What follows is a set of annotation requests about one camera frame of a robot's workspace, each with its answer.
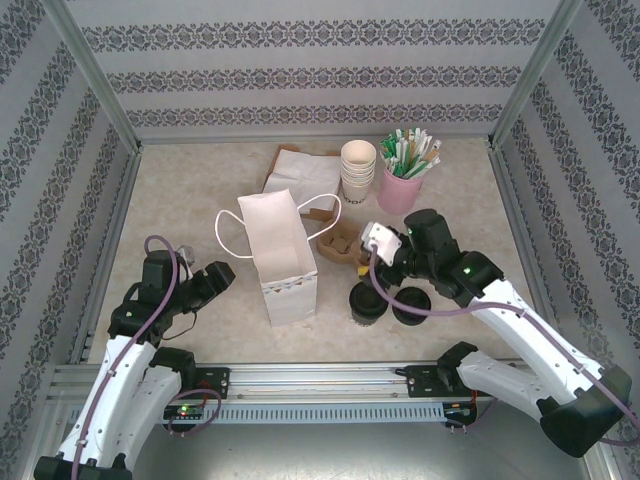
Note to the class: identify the takeout cup with black lid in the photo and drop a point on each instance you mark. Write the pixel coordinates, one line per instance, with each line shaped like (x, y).
(367, 301)

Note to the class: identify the white paper gift bag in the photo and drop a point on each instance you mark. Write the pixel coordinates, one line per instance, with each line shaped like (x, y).
(290, 305)

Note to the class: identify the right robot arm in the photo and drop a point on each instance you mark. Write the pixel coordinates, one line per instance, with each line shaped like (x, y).
(530, 340)

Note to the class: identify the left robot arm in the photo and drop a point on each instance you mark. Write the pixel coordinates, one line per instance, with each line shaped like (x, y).
(120, 380)

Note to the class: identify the black plastic lid stack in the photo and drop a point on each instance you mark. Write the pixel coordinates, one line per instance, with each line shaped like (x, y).
(412, 306)

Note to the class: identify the brown cardboard cup carrier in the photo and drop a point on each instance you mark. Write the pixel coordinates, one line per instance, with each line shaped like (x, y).
(335, 245)

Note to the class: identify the pink straw holder cup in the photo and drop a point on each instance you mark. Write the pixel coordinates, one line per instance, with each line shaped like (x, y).
(400, 195)

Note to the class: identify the brown cardboard napkin box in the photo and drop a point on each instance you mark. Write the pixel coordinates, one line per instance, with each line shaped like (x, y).
(318, 216)

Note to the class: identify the white paper cup black print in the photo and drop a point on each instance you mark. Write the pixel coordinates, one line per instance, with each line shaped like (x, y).
(357, 196)

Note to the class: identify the brown paper wrapped straw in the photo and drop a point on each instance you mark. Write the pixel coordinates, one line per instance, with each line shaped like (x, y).
(434, 149)

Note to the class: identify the small controller board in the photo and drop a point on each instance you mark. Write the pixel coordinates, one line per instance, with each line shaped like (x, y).
(457, 410)
(185, 411)

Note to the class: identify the grey metal sheet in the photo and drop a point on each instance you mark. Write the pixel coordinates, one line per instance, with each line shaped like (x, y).
(320, 450)

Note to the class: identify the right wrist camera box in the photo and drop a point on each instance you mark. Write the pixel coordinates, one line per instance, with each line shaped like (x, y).
(382, 242)

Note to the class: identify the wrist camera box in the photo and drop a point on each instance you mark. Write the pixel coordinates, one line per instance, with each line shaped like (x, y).
(186, 257)
(382, 242)

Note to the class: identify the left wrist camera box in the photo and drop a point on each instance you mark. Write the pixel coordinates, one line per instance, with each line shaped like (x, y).
(186, 257)

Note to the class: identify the aluminium side rail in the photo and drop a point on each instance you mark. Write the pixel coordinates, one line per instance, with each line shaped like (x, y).
(120, 210)
(512, 210)

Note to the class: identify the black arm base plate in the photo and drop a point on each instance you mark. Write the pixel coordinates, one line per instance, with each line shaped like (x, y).
(420, 382)
(217, 382)

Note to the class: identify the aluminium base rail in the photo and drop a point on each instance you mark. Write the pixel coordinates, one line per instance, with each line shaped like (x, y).
(320, 380)

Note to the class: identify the aluminium frame post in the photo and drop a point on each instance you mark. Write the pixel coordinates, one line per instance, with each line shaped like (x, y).
(540, 70)
(90, 75)

